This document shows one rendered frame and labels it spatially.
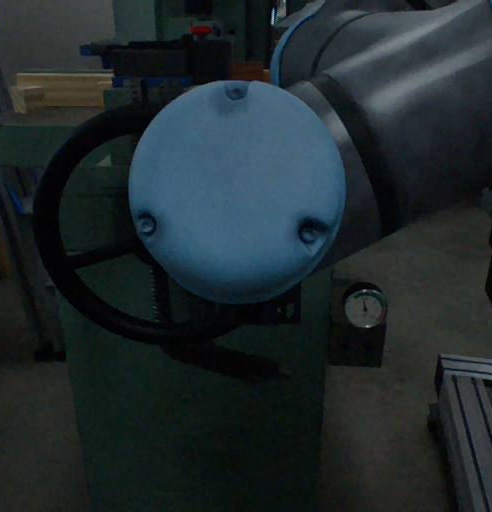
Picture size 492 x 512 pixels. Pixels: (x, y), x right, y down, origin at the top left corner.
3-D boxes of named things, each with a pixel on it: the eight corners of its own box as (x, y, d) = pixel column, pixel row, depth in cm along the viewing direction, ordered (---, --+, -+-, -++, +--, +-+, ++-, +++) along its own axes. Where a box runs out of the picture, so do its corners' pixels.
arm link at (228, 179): (416, 223, 16) (172, 345, 16) (358, 258, 27) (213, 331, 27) (301, 11, 17) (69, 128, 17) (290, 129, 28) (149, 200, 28)
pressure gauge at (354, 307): (340, 339, 76) (344, 289, 73) (337, 325, 79) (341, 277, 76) (384, 340, 76) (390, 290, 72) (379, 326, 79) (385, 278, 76)
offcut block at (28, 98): (35, 109, 85) (31, 85, 83) (47, 111, 83) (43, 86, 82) (14, 112, 82) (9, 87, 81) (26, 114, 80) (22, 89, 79)
